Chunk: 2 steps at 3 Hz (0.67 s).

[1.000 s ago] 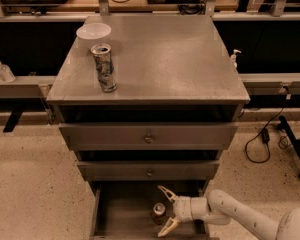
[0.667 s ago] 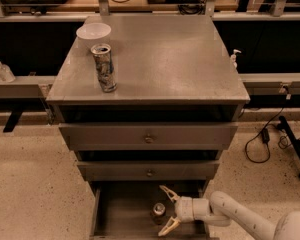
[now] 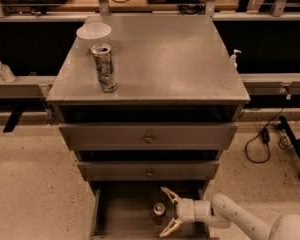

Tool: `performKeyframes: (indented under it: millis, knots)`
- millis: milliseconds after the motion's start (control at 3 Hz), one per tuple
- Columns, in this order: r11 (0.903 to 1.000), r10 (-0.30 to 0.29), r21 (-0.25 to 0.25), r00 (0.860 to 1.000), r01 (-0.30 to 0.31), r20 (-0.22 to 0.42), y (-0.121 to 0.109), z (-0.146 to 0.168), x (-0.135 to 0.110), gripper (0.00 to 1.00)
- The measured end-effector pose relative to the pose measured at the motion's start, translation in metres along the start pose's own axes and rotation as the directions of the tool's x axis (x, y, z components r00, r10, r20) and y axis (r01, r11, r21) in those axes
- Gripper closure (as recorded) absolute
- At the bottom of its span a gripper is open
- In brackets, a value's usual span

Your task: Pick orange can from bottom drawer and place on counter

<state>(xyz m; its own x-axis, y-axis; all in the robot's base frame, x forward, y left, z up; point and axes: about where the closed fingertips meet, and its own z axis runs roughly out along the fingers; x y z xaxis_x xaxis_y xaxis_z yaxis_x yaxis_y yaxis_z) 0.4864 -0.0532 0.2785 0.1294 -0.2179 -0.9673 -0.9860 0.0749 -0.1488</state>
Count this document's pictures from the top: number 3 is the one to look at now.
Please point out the grey top drawer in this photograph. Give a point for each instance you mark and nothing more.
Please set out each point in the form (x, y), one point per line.
(148, 136)

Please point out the grey bottom drawer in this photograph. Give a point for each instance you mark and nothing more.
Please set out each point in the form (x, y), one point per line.
(123, 211)

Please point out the black stand leg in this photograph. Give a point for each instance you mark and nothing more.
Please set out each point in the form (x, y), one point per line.
(294, 141)

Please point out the clear sanitizer bottle left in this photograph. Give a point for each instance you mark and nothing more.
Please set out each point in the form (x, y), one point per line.
(6, 75)

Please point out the grey drawer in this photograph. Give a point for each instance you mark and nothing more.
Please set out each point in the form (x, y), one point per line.
(148, 136)
(148, 170)
(123, 211)

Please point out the grey drawer cabinet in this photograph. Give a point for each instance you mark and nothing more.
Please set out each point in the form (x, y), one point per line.
(167, 69)

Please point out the white bowl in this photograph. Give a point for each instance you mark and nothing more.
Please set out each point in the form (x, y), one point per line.
(94, 33)

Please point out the orange soda can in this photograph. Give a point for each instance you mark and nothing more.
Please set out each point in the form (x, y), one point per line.
(158, 213)

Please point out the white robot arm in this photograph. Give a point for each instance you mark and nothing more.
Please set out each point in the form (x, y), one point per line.
(221, 211)

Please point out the black power cable floor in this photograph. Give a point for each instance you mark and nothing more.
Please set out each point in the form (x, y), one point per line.
(257, 149)

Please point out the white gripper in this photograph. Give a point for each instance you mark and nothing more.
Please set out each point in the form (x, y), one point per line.
(186, 210)

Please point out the white pump bottle right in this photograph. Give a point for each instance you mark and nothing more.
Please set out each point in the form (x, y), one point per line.
(233, 57)

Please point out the blue white tall can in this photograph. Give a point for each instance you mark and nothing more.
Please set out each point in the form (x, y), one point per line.
(104, 67)

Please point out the grey middle drawer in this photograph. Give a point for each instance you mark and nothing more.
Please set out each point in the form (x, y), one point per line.
(148, 170)

